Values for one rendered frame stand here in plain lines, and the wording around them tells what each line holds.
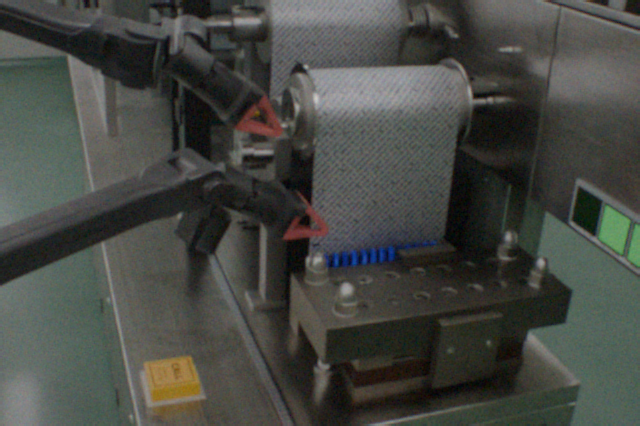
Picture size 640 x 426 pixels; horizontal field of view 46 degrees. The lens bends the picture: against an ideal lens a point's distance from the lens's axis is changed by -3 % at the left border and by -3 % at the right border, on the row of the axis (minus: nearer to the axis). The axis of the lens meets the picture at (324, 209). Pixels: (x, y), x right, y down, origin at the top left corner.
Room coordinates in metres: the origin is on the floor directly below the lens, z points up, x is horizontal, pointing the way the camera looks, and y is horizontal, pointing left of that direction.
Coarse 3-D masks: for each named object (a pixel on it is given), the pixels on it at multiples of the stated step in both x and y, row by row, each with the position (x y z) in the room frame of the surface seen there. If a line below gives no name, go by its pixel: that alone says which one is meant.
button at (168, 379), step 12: (168, 360) 0.93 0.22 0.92; (180, 360) 0.93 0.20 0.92; (156, 372) 0.90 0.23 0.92; (168, 372) 0.90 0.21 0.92; (180, 372) 0.90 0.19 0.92; (192, 372) 0.91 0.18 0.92; (156, 384) 0.87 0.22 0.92; (168, 384) 0.87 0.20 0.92; (180, 384) 0.88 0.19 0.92; (192, 384) 0.88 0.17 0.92; (156, 396) 0.86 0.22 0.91; (168, 396) 0.87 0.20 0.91; (180, 396) 0.87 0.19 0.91
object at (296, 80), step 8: (288, 80) 1.17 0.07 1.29; (296, 80) 1.14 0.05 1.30; (304, 80) 1.12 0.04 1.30; (456, 80) 1.19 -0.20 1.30; (304, 88) 1.10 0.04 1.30; (304, 96) 1.10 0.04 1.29; (304, 104) 1.10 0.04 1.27; (304, 112) 1.09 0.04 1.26; (304, 120) 1.09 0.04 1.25; (304, 128) 1.09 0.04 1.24; (296, 136) 1.13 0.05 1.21; (304, 136) 1.09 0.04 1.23; (296, 144) 1.12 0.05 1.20; (304, 144) 1.09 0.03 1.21
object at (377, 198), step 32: (320, 160) 1.08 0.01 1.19; (352, 160) 1.10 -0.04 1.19; (384, 160) 1.12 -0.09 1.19; (416, 160) 1.14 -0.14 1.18; (448, 160) 1.16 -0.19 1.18; (320, 192) 1.08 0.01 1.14; (352, 192) 1.10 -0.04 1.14; (384, 192) 1.12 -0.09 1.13; (416, 192) 1.14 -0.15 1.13; (448, 192) 1.16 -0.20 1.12; (352, 224) 1.10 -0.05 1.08; (384, 224) 1.12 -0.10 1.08; (416, 224) 1.14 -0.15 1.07
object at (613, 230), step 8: (608, 208) 0.93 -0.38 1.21; (608, 216) 0.93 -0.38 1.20; (616, 216) 0.91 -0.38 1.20; (608, 224) 0.92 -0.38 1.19; (616, 224) 0.91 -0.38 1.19; (624, 224) 0.90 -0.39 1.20; (600, 232) 0.93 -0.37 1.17; (608, 232) 0.92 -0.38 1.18; (616, 232) 0.91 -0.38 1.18; (624, 232) 0.89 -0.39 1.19; (608, 240) 0.92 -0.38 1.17; (616, 240) 0.90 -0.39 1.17; (624, 240) 0.89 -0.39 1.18; (616, 248) 0.90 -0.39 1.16
